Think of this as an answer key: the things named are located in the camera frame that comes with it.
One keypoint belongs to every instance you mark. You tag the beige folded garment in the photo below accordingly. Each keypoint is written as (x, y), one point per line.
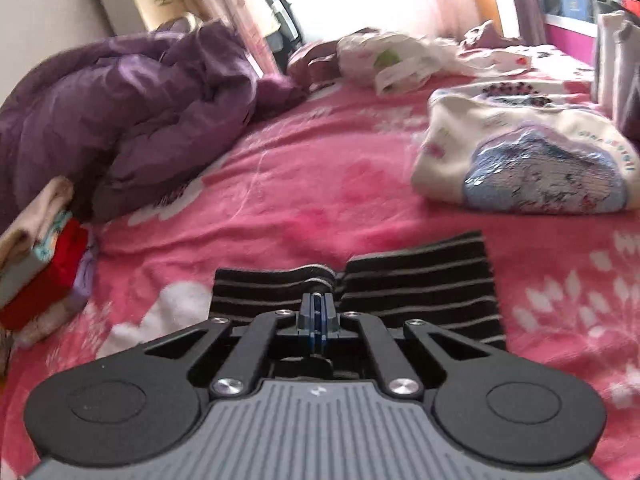
(30, 227)

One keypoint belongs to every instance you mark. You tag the pink floral blanket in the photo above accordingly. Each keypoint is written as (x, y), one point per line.
(310, 170)

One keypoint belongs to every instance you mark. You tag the white plastic bag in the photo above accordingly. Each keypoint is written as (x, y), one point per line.
(380, 55)

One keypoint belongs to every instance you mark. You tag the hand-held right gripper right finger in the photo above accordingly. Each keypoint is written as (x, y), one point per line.
(326, 321)

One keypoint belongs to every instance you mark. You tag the white sequin print sweatshirt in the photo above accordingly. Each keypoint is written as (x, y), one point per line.
(450, 160)

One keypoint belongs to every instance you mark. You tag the purple duvet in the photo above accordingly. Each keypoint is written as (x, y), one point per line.
(125, 110)

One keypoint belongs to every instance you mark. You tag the red folded garment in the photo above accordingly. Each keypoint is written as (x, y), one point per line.
(55, 280)

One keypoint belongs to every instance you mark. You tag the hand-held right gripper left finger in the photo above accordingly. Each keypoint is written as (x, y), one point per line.
(312, 321)

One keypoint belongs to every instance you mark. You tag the pink crumpled garment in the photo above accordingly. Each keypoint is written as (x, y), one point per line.
(320, 67)

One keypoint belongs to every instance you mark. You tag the black striped cloth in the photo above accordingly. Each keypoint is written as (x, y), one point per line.
(425, 280)

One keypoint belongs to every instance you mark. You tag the lilac folded garment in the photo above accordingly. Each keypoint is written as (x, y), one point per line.
(85, 275)

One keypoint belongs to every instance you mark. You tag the mauve crumpled garment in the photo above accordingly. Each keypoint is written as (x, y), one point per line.
(487, 37)

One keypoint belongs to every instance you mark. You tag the light teal folded garment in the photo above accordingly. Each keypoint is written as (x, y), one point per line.
(46, 252)

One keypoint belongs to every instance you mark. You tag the pink patterned curtain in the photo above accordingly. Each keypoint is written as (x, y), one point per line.
(225, 10)

